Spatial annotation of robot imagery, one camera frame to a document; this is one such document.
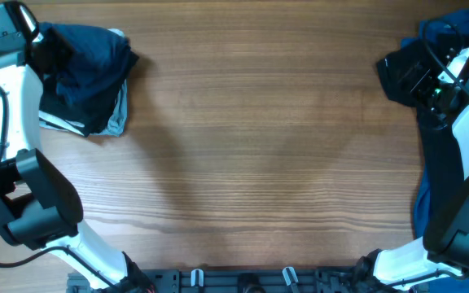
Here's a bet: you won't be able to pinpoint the black t-shirt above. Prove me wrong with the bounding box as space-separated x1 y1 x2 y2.
375 38 469 238

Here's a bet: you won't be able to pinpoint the blue denim shorts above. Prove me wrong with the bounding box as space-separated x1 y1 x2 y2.
39 22 138 104

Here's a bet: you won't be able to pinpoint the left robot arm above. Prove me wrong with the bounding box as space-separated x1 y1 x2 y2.
0 1 155 292

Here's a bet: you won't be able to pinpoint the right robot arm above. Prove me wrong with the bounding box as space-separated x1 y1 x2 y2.
335 44 469 292

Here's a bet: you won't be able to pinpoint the blue polo shirt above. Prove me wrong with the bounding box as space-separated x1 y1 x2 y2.
401 10 469 293

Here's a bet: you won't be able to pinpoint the folded black garment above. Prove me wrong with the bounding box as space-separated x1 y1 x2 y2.
39 52 138 137

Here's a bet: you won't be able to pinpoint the right white rail clip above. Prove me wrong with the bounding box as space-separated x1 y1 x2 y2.
282 266 298 287

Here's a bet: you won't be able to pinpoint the white rail clip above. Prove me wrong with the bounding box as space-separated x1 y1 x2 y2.
190 269 204 287
282 266 298 287

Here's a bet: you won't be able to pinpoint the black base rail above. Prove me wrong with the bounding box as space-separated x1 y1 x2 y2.
66 266 430 293

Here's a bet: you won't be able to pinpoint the left white rail clip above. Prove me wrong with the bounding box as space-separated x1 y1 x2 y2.
190 269 204 287

